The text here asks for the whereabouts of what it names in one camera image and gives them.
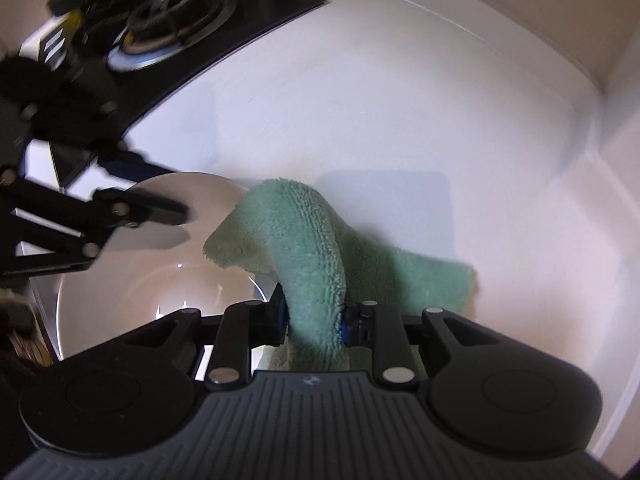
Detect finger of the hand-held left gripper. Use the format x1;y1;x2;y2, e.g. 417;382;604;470
0;165;193;277
20;100;169;186

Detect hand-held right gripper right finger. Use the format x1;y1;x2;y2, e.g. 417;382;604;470
339;300;501;391

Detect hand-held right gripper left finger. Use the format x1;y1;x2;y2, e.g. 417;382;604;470
122;284;290;392

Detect white ceramic bowl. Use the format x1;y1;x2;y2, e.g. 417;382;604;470
55;171;273;361

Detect green microfiber cloth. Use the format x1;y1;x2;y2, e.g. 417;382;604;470
202;176;477;372

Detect gas burner with grate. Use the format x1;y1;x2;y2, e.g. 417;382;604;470
107;0;238;72

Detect black glass gas stove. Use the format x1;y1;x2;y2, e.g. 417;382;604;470
22;0;327;187

